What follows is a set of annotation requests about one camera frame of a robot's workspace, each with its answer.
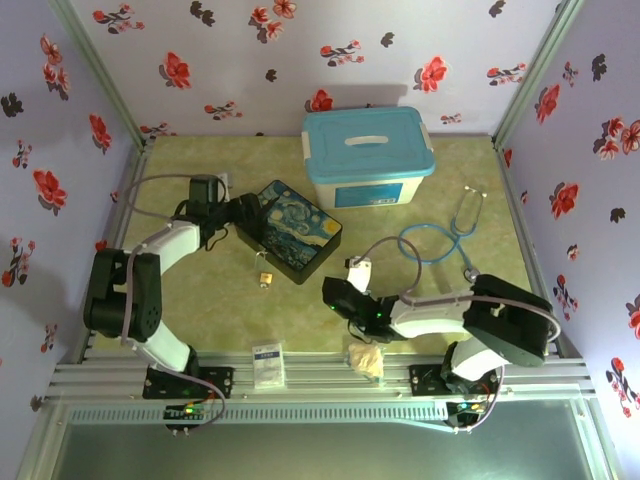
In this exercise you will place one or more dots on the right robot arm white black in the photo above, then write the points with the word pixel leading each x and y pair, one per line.
pixel 505 320

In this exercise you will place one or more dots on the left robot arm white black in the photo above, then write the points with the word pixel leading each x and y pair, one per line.
pixel 145 320

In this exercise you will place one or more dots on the brass padlock with steel shackle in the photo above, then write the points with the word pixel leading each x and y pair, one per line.
pixel 266 279

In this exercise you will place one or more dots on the black box with starry painting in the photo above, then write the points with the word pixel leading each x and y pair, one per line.
pixel 295 235

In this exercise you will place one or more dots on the white plastic packet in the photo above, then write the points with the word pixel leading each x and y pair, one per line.
pixel 268 365

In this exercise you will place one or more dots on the blue stethoscope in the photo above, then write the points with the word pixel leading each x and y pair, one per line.
pixel 470 274

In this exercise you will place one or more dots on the perforated metal strip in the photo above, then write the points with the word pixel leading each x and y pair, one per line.
pixel 300 414

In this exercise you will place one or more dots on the white storage bin blue lid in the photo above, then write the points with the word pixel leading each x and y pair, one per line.
pixel 365 160

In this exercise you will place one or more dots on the right green circuit board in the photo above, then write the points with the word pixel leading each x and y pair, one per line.
pixel 467 407

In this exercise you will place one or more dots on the green circuit board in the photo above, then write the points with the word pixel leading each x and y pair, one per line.
pixel 467 407
pixel 187 411

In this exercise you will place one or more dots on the left green circuit board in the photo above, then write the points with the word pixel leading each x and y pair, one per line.
pixel 187 411

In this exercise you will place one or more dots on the aluminium table frame rails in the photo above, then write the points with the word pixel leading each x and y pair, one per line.
pixel 320 377

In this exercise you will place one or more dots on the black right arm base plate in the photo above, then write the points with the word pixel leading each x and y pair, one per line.
pixel 425 380

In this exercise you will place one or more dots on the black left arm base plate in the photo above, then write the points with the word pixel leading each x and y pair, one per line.
pixel 220 382

